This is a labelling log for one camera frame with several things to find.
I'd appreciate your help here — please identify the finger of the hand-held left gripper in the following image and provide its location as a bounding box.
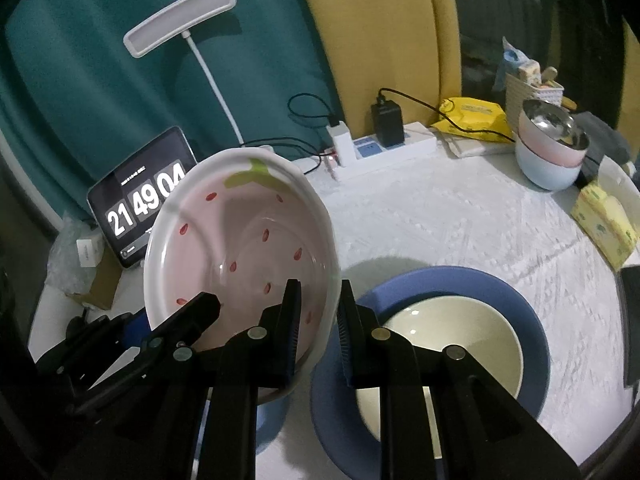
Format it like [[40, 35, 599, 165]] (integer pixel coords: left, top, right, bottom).
[[65, 312, 151, 358], [142, 291, 222, 357]]

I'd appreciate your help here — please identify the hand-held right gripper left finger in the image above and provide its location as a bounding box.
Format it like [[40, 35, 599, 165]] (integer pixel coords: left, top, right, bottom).
[[50, 279, 302, 480]]

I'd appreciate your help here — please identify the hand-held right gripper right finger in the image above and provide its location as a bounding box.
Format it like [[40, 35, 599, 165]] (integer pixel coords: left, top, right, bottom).
[[336, 280, 581, 480]]

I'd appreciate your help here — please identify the strawberry print bowl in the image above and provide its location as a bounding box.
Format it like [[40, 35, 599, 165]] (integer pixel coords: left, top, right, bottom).
[[143, 148, 342, 403]]

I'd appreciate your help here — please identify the blue plate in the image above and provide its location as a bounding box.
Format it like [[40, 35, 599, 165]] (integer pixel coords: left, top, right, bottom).
[[256, 390, 293, 456]]

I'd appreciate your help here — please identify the cream bowl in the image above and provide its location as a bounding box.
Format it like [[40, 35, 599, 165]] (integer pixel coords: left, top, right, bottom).
[[356, 296, 524, 461]]

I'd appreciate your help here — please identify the large blue bowl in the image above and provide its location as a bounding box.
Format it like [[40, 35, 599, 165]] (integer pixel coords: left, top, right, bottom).
[[310, 266, 550, 480]]

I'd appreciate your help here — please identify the cardboard box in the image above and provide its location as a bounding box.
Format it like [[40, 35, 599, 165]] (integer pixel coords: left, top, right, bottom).
[[67, 247, 123, 311]]

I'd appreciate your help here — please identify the small white box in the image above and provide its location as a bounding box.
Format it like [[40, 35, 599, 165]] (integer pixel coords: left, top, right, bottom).
[[76, 237, 104, 270]]

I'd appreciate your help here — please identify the clear plastic bag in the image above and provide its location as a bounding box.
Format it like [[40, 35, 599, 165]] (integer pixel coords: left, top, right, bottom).
[[47, 212, 96, 296]]

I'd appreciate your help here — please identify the tablet with clock display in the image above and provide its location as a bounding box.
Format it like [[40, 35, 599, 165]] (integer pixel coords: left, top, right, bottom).
[[86, 126, 198, 269]]

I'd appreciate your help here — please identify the white charger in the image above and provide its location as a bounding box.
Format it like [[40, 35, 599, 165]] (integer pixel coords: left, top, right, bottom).
[[327, 121, 353, 167]]

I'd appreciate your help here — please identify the white power strip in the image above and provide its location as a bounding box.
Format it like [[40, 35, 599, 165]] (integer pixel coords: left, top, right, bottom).
[[327, 121, 437, 183]]

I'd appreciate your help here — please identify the black charger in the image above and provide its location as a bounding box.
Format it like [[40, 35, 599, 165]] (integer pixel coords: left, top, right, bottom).
[[371, 101, 404, 147]]

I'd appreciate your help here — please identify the white tissue packet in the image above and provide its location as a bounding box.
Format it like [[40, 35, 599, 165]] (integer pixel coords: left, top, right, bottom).
[[442, 132, 518, 158]]

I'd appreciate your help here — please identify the wide teal curtain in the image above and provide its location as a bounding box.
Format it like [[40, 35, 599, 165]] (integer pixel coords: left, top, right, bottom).
[[0, 0, 346, 241]]

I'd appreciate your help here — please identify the light blue bowl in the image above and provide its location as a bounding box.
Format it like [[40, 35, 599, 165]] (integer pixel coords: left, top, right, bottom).
[[515, 137, 583, 192]]

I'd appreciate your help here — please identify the yellow wipes packet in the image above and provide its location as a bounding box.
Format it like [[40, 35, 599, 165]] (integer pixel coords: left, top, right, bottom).
[[431, 97, 515, 143]]

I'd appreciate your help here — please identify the pink steel-lined bowl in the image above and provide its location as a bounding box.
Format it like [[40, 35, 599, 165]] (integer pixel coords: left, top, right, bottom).
[[517, 99, 591, 168]]

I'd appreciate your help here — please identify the yellow tissue pack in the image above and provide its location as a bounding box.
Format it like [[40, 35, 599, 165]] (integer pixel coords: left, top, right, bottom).
[[570, 155, 640, 271]]

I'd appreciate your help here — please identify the black smartphone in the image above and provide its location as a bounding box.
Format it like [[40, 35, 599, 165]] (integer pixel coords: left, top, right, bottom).
[[617, 265, 640, 386]]

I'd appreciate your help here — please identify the white desk lamp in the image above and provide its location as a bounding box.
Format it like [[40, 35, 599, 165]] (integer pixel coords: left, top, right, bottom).
[[123, 0, 273, 153]]

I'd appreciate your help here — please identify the white woven basket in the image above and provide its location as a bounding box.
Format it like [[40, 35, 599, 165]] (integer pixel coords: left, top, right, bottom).
[[505, 72, 565, 120]]

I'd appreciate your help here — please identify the wide yellow curtain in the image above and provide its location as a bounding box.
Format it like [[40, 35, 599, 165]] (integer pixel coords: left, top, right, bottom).
[[290, 0, 463, 136]]

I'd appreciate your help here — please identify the grey cloth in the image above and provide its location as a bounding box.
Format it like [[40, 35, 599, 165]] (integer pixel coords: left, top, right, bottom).
[[575, 110, 633, 166]]

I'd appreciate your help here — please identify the glass sliding door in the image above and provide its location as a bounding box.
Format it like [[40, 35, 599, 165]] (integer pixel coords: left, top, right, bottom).
[[450, 0, 626, 111]]

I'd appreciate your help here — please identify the narrow yellow curtain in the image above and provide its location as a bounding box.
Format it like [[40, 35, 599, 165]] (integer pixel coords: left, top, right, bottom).
[[620, 15, 640, 126]]

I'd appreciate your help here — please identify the black looped cable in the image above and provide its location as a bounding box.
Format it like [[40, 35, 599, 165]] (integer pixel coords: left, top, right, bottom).
[[287, 92, 341, 173]]

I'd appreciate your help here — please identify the black charger cable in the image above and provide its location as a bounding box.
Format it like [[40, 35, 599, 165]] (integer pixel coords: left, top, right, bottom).
[[377, 87, 516, 143]]

